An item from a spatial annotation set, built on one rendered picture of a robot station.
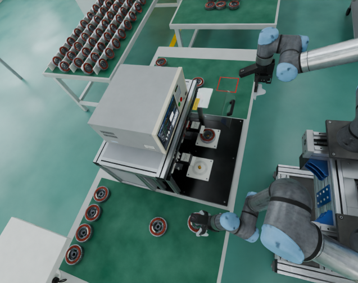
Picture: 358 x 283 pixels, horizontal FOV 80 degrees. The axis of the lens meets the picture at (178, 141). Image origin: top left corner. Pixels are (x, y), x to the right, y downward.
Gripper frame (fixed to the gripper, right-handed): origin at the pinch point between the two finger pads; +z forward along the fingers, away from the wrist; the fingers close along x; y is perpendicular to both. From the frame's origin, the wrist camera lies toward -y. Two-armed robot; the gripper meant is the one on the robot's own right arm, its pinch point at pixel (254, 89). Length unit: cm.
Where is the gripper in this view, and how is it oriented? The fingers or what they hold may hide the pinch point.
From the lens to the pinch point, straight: 129.5
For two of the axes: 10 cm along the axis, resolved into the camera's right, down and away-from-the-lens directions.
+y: 9.6, 1.0, -2.7
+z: 1.9, 4.8, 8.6
